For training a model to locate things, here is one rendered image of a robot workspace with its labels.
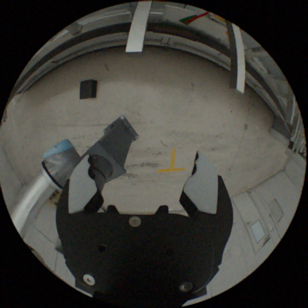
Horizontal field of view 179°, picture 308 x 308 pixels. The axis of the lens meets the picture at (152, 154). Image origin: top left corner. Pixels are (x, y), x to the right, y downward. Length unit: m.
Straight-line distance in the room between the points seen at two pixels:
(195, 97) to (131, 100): 0.68
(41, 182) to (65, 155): 0.16
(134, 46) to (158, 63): 0.91
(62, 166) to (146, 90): 0.93
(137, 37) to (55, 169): 0.44
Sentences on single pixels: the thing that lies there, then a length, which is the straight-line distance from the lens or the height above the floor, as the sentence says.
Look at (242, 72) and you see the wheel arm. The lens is 0.32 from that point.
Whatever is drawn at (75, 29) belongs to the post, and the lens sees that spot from 0.58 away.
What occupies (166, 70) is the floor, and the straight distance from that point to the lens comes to 1.11.
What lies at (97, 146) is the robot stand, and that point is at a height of 0.60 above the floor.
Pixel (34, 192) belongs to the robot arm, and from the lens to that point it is 0.47.
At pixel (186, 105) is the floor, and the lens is 1.12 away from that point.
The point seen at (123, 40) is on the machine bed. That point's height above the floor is 0.17.
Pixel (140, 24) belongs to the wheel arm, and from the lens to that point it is 0.27.
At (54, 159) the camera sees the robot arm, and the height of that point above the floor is 0.85.
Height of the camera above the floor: 1.05
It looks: 58 degrees down
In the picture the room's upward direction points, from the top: 176 degrees clockwise
